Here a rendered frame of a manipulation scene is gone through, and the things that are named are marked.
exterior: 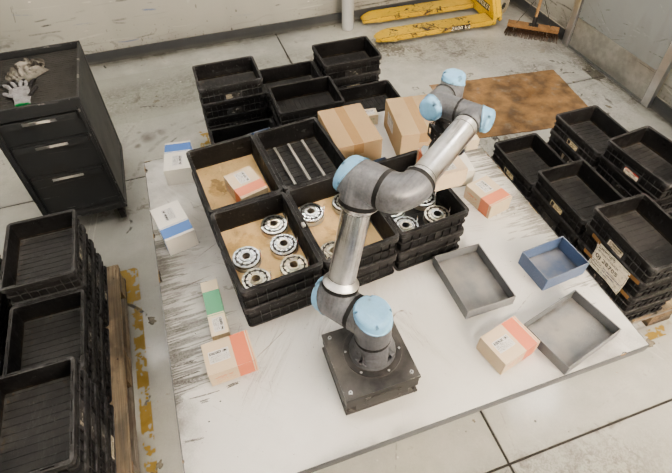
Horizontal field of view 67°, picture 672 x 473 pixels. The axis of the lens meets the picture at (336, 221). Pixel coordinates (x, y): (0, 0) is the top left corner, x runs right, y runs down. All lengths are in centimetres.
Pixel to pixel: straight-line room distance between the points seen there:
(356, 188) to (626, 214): 178
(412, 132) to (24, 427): 193
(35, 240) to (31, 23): 255
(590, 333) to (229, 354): 126
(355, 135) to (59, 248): 148
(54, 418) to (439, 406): 137
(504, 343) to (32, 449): 166
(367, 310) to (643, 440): 162
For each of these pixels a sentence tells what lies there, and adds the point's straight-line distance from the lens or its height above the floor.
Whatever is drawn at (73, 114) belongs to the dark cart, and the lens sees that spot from 291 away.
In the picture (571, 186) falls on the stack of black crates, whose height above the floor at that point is 38.
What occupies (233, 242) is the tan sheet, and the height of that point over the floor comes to 83.
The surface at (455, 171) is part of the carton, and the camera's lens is 182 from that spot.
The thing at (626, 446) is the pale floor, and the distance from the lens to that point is 273.
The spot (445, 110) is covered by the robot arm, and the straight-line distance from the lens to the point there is 159.
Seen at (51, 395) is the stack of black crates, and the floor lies 49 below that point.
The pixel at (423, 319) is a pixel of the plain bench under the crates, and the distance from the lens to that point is 191.
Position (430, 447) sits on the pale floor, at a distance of 246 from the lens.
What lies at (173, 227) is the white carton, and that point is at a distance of 214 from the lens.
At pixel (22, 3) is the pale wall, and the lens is 491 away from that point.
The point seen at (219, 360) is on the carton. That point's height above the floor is 77.
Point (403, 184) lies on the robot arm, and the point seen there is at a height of 141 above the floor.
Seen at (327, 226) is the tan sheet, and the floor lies 83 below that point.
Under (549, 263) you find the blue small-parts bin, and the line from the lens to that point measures 219.
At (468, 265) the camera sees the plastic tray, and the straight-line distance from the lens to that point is 208.
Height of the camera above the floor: 230
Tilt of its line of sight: 47 degrees down
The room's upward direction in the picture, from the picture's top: 1 degrees counter-clockwise
